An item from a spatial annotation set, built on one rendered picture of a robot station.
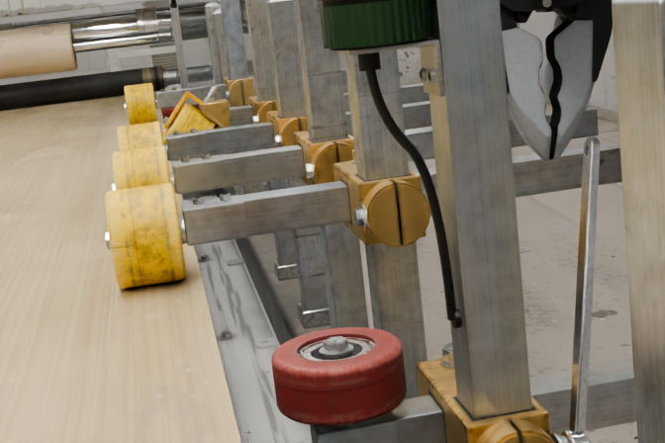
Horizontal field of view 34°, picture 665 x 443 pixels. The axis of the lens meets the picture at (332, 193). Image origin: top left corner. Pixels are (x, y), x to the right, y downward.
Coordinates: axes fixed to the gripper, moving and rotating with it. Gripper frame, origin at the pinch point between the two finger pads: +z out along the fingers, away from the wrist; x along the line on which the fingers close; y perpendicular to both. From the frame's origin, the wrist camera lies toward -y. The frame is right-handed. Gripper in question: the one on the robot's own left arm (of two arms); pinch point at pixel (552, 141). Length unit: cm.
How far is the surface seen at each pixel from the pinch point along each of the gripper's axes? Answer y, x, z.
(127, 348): 3.6, 29.3, 10.5
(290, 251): 90, 9, 26
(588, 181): -6.8, 0.5, 1.5
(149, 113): 142, 27, 7
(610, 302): 260, -112, 99
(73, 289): 22.1, 34.0, 10.3
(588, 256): -8.5, 1.5, 5.7
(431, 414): -6.1, 11.3, 14.7
